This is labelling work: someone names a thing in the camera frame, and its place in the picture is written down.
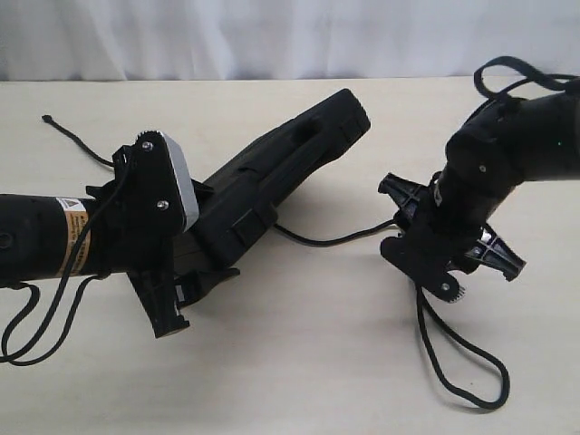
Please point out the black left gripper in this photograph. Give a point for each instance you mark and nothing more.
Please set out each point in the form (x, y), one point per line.
(114, 248)

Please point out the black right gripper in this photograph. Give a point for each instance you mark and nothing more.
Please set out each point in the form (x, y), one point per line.
(445, 219)

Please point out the black plastic carrying case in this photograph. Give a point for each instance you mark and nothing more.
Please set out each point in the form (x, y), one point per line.
(251, 186)

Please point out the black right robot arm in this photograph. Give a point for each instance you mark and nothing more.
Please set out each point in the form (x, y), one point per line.
(514, 141)

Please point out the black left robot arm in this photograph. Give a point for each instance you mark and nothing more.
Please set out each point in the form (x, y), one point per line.
(42, 237)

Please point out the white backdrop curtain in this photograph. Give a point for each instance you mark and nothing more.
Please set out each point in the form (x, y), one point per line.
(279, 40)

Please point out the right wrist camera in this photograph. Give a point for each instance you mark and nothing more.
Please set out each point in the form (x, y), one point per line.
(427, 271)

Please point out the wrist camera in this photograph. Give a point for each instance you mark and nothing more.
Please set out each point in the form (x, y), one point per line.
(427, 271)
(157, 196)

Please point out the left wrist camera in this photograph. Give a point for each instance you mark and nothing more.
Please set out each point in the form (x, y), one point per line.
(157, 196)

